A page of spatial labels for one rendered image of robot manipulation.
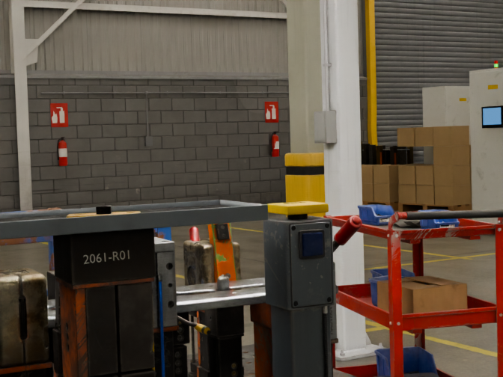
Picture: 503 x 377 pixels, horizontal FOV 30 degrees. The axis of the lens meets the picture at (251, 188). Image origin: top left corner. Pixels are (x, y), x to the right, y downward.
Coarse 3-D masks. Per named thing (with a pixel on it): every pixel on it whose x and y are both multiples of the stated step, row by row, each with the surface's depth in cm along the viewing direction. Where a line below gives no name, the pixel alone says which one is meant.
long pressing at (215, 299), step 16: (176, 288) 157; (192, 288) 156; (208, 288) 156; (240, 288) 157; (256, 288) 154; (336, 288) 153; (48, 304) 144; (192, 304) 141; (208, 304) 143; (224, 304) 144; (240, 304) 145; (48, 320) 132
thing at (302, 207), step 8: (272, 208) 121; (280, 208) 119; (288, 208) 117; (296, 208) 118; (304, 208) 118; (312, 208) 119; (320, 208) 119; (328, 208) 120; (288, 216) 121; (296, 216) 120; (304, 216) 120
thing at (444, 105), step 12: (432, 96) 1525; (444, 96) 1503; (456, 96) 1515; (468, 96) 1530; (432, 108) 1526; (444, 108) 1504; (456, 108) 1516; (468, 108) 1531; (432, 120) 1528; (444, 120) 1506; (456, 120) 1517; (468, 120) 1532; (432, 156) 1532
